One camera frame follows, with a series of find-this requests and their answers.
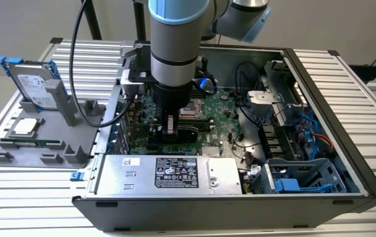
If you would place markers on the green graphics card black shroud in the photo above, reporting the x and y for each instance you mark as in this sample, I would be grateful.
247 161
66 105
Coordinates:
142 134

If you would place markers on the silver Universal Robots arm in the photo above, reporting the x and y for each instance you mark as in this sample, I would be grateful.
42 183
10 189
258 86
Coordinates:
175 49

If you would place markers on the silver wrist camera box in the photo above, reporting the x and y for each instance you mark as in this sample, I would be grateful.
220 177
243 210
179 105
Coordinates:
134 85

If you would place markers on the grey plastic parts rack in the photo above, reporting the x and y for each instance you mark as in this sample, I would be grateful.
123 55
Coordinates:
52 133

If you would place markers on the silver power supply unit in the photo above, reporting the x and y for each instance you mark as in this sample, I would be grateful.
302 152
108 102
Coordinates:
142 180

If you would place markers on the open black PC case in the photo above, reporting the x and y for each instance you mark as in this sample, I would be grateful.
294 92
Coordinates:
207 212

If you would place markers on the CPU socket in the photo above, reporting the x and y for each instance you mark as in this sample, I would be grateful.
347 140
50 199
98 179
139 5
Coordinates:
192 108

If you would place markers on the silver metal drive bay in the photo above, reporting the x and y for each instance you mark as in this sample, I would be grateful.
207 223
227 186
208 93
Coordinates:
267 97

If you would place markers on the loose green RAM stick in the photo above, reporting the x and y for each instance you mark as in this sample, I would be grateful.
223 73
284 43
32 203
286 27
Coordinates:
30 142

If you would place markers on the blue case latch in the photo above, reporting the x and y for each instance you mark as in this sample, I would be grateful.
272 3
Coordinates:
76 176

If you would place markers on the blue plastic drive carrier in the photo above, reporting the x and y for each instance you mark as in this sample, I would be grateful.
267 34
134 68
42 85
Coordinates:
286 185

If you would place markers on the small silver heat sink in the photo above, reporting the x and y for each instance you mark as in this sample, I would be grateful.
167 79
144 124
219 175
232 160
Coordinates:
212 150

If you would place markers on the silver CPU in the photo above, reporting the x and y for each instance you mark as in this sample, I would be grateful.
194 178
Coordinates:
26 126

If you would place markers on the black stand pole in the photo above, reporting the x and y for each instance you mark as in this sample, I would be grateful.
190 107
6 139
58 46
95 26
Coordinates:
95 24
140 22

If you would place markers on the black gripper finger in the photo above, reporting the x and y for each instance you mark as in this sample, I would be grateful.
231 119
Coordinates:
170 135

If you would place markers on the green motherboard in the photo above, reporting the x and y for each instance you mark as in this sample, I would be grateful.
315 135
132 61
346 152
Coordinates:
227 123

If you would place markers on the silver coin battery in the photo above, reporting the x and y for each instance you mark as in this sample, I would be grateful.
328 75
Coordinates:
224 96

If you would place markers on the grey metal disk cage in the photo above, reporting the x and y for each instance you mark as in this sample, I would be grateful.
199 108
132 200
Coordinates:
306 164

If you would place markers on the hard disk in blue carrier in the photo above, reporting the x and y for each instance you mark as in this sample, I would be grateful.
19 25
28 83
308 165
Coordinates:
31 84

